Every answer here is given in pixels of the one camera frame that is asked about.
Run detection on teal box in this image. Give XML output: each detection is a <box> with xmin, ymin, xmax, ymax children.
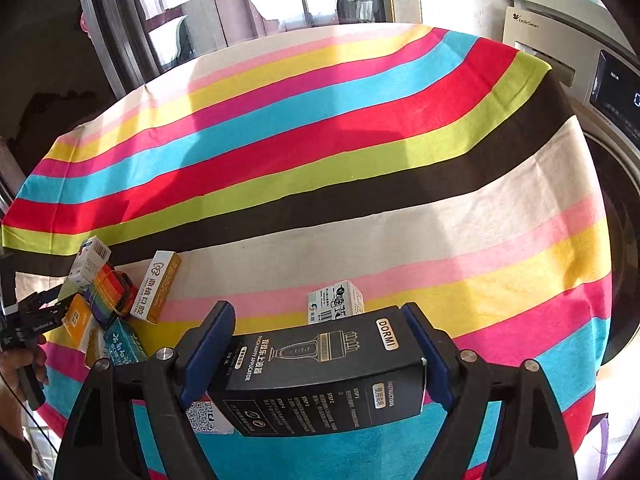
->
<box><xmin>102</xmin><ymin>317</ymin><xmax>148</xmax><ymax>366</ymax></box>

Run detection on person's left hand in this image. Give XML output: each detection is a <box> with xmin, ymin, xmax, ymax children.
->
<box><xmin>0</xmin><ymin>345</ymin><xmax>48</xmax><ymax>428</ymax></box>

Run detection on striped tablecloth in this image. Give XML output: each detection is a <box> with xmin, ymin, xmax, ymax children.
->
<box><xmin>0</xmin><ymin>22</ymin><xmax>613</xmax><ymax>480</ymax></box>

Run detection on black box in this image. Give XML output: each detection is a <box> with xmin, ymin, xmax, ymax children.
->
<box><xmin>207</xmin><ymin>305</ymin><xmax>431</xmax><ymax>438</ymax></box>

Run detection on white medicine box blue print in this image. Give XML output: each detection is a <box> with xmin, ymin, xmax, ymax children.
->
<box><xmin>306</xmin><ymin>280</ymin><xmax>366</xmax><ymax>331</ymax></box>

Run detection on orange box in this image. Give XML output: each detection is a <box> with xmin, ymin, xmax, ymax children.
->
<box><xmin>62</xmin><ymin>294</ymin><xmax>96</xmax><ymax>351</ymax></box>

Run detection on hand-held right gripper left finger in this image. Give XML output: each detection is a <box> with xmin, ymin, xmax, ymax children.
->
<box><xmin>52</xmin><ymin>300</ymin><xmax>236</xmax><ymax>480</ymax></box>

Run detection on white and gold box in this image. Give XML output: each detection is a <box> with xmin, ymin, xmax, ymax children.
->
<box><xmin>130</xmin><ymin>251</ymin><xmax>182</xmax><ymax>325</ymax></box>

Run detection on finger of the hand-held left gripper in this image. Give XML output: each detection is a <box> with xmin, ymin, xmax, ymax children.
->
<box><xmin>19</xmin><ymin>285</ymin><xmax>65</xmax><ymax>313</ymax></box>
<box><xmin>22</xmin><ymin>300</ymin><xmax>72</xmax><ymax>333</ymax></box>

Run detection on sliding window frame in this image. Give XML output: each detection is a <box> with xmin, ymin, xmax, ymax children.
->
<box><xmin>77</xmin><ymin>0</ymin><xmax>391</xmax><ymax>98</ymax></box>

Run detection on washing machine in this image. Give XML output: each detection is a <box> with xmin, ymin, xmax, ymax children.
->
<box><xmin>501</xmin><ymin>0</ymin><xmax>640</xmax><ymax>376</ymax></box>

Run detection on white package with red label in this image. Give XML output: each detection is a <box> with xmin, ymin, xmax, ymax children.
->
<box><xmin>185</xmin><ymin>395</ymin><xmax>236</xmax><ymax>436</ymax></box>

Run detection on white blue barcode box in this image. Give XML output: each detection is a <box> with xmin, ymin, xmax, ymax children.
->
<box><xmin>68</xmin><ymin>236</ymin><xmax>112</xmax><ymax>286</ymax></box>

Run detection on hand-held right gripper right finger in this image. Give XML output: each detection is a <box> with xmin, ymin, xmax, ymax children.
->
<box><xmin>401</xmin><ymin>301</ymin><xmax>581</xmax><ymax>480</ymax></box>

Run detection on rainbow strap roll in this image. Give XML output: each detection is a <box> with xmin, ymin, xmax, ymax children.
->
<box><xmin>86</xmin><ymin>266</ymin><xmax>140</xmax><ymax>326</ymax></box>

